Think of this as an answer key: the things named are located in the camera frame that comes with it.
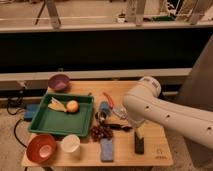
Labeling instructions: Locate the blue power box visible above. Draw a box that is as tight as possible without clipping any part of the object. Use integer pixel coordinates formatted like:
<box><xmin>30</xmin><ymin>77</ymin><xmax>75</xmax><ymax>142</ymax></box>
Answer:
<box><xmin>23</xmin><ymin>104</ymin><xmax>38</xmax><ymax>121</ymax></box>

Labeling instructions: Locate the grey folded cloth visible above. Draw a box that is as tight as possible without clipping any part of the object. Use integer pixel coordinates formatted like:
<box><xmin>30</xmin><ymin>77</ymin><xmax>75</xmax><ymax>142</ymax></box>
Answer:
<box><xmin>112</xmin><ymin>106</ymin><xmax>127</xmax><ymax>119</ymax></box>

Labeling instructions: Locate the blue cylindrical can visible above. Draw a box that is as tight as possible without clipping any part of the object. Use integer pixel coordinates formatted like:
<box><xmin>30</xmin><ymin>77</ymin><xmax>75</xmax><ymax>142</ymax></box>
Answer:
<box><xmin>99</xmin><ymin>101</ymin><xmax>111</xmax><ymax>116</ymax></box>

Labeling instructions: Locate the black cable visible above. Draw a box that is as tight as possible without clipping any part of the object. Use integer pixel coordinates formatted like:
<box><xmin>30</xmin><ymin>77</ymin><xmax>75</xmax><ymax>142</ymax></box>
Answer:
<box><xmin>6</xmin><ymin>87</ymin><xmax>28</xmax><ymax>148</ymax></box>

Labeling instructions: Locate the bunch of dark grapes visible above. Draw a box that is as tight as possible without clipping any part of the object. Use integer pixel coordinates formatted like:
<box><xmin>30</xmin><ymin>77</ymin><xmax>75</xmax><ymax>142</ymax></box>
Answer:
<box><xmin>90</xmin><ymin>125</ymin><xmax>113</xmax><ymax>142</ymax></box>

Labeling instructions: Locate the red bowl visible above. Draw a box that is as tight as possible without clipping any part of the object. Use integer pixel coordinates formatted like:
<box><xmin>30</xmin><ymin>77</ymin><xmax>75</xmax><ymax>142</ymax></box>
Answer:
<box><xmin>26</xmin><ymin>134</ymin><xmax>56</xmax><ymax>164</ymax></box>

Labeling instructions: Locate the black remote control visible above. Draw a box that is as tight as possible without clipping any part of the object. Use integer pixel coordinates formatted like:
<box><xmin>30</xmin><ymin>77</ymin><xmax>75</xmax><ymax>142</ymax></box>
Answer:
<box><xmin>135</xmin><ymin>137</ymin><xmax>144</xmax><ymax>154</ymax></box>

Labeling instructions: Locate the blue sponge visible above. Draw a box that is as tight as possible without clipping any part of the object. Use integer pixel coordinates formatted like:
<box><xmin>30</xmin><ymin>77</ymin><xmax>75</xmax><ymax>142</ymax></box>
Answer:
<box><xmin>100</xmin><ymin>139</ymin><xmax>114</xmax><ymax>162</ymax></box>

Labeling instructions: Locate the green plastic tray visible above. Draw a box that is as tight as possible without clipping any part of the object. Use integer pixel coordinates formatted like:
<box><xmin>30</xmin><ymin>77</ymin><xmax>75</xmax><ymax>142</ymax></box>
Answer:
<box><xmin>28</xmin><ymin>93</ymin><xmax>94</xmax><ymax>137</ymax></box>

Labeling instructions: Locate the yellow banana piece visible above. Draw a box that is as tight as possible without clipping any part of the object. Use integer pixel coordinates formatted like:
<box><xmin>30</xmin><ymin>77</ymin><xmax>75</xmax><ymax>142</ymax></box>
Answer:
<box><xmin>48</xmin><ymin>97</ymin><xmax>67</xmax><ymax>112</ymax></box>

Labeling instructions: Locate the purple bowl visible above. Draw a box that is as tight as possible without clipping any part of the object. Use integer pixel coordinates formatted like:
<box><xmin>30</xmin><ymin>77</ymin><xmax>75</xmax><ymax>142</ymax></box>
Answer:
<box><xmin>48</xmin><ymin>74</ymin><xmax>70</xmax><ymax>92</ymax></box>

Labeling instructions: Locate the orange carrot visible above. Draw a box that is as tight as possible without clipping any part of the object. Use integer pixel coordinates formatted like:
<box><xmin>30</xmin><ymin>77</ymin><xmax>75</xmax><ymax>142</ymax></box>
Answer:
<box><xmin>103</xmin><ymin>92</ymin><xmax>114</xmax><ymax>109</ymax></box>

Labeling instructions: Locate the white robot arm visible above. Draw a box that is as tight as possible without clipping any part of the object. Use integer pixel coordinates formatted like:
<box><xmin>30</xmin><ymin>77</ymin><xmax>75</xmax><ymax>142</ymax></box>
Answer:
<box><xmin>123</xmin><ymin>76</ymin><xmax>213</xmax><ymax>149</ymax></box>

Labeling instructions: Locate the peach fruit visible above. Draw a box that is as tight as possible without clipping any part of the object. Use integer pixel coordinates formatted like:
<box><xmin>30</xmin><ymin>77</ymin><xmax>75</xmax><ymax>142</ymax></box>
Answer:
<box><xmin>66</xmin><ymin>100</ymin><xmax>79</xmax><ymax>113</ymax></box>

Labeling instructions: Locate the white cup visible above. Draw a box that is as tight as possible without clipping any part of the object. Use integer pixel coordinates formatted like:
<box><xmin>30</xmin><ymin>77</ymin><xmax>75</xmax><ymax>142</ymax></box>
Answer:
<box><xmin>61</xmin><ymin>134</ymin><xmax>80</xmax><ymax>153</ymax></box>

